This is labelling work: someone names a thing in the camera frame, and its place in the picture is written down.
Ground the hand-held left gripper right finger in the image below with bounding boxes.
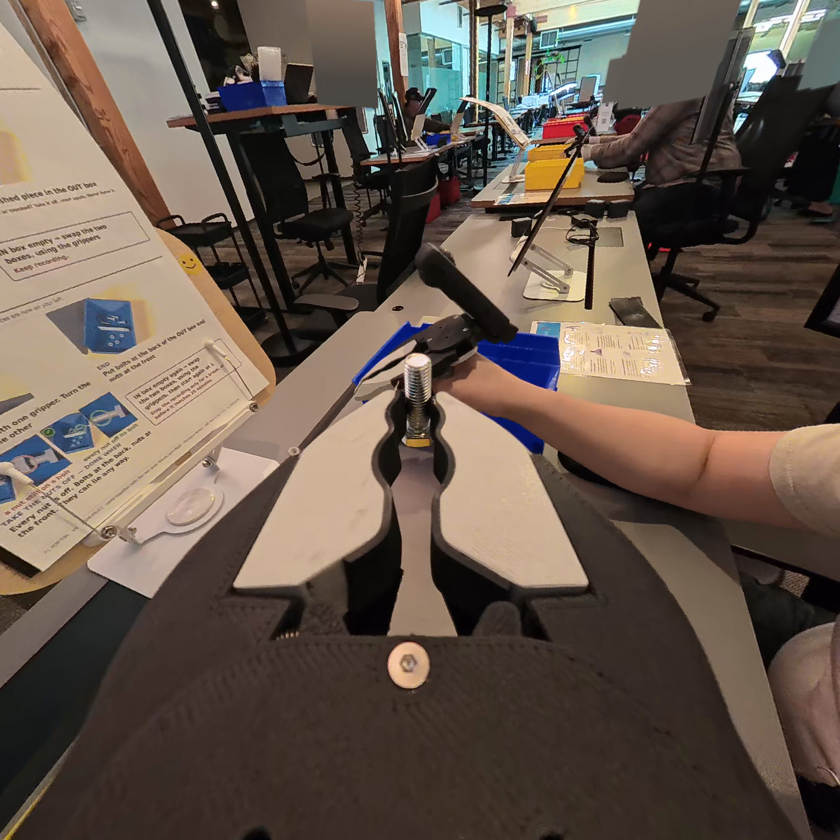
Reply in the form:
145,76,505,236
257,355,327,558
430,392,590,596

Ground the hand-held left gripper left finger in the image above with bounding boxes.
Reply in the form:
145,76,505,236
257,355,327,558
233,392,404,595

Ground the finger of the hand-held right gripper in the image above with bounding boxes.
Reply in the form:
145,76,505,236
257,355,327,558
371,338,433,382
354,369,408,403

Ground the steel hex bolt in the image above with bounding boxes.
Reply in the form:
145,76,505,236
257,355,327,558
402,352,435,449

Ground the person's right forearm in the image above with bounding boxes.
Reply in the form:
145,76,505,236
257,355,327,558
505,371,788,529

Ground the person's right hand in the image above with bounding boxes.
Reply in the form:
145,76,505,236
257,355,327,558
430,354,529,413

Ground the white tablet stand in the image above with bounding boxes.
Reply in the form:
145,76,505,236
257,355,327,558
521,243,586,303

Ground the black quilted wrist rest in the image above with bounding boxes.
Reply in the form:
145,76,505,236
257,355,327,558
556,449,621,488

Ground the black high-back office chair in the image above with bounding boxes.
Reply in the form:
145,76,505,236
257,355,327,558
294,161,442,329

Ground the red container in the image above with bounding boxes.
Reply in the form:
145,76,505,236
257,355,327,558
427,177,460,224

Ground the height adjustable desk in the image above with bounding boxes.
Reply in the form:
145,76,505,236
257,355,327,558
471,167,636,210

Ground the white stand base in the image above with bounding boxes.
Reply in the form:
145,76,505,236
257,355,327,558
87,448,281,599

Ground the black tablet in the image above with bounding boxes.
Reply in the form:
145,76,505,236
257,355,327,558
508,134,588,277

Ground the laminated paper sheet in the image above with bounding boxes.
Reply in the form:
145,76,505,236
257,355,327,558
530,320,692,386

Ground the black flat pad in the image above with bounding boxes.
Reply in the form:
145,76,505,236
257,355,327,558
609,297,662,329

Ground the instruction sheet on stand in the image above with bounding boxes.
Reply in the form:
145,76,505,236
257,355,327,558
0,228,277,597

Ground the black rolling cart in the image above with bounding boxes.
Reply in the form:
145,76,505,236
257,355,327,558
156,213,269,329

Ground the black stand pole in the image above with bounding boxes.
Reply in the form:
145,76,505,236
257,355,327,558
146,0,316,368

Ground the wooden high desk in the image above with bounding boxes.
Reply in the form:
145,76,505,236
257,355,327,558
167,104,368,309

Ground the printed instruction sheet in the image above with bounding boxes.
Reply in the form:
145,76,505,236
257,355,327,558
0,20,271,572

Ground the wooden beam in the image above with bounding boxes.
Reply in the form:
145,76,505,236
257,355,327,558
18,0,173,227

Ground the wire page holder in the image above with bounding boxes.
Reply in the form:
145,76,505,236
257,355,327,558
203,338,260,413
0,461,122,536

